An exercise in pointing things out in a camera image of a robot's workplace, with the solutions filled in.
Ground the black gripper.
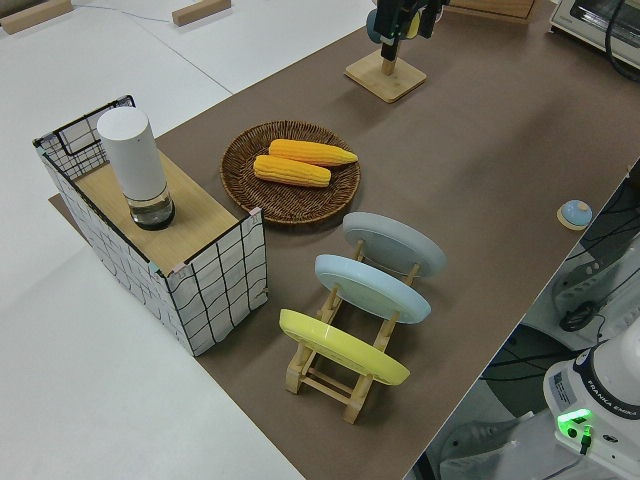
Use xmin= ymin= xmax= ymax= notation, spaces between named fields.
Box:
xmin=375 ymin=0 xmax=442 ymax=60

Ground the wooden drawer cabinet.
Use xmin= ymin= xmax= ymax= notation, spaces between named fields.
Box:
xmin=444 ymin=0 xmax=536 ymax=24

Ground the dark blue mug yellow inside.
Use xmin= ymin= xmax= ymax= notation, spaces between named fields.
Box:
xmin=365 ymin=8 xmax=422 ymax=44

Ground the wooden mug tree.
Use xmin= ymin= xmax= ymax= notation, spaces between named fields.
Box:
xmin=343 ymin=42 xmax=428 ymax=105

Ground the brown table mat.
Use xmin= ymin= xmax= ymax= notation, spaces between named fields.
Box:
xmin=48 ymin=0 xmax=640 ymax=480

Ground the yellow corn cob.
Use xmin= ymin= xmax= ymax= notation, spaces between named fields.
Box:
xmin=268 ymin=138 xmax=360 ymax=168
xmin=253 ymin=154 xmax=333 ymax=189

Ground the white toaster oven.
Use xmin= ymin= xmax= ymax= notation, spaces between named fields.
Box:
xmin=549 ymin=0 xmax=640 ymax=67

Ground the grey plate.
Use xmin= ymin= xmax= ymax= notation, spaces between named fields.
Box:
xmin=342 ymin=211 xmax=447 ymax=281

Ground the round wicker basket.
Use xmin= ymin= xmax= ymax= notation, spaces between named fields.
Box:
xmin=220 ymin=119 xmax=362 ymax=227

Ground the wooden block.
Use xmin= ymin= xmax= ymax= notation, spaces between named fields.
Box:
xmin=0 ymin=0 xmax=76 ymax=35
xmin=171 ymin=0 xmax=232 ymax=26

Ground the blue service bell wooden base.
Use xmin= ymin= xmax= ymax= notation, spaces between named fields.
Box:
xmin=557 ymin=199 xmax=594 ymax=231

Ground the light blue plate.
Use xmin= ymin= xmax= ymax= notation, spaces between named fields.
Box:
xmin=314 ymin=253 xmax=432 ymax=326

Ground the white cylinder bottle glass base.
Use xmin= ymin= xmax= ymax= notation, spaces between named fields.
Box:
xmin=96 ymin=109 xmax=177 ymax=232

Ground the yellow plate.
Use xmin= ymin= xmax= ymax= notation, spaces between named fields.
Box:
xmin=278 ymin=308 xmax=411 ymax=387

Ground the wooden dish rack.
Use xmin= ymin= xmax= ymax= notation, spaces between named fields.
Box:
xmin=285 ymin=239 xmax=422 ymax=425

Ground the black oven power cable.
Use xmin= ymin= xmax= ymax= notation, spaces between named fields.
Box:
xmin=603 ymin=0 xmax=640 ymax=85

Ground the thin blue cable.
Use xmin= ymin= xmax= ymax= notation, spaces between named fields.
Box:
xmin=73 ymin=3 xmax=172 ymax=24

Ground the black wire rack wooden shelf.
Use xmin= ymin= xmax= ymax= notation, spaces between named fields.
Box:
xmin=32 ymin=94 xmax=269 ymax=357

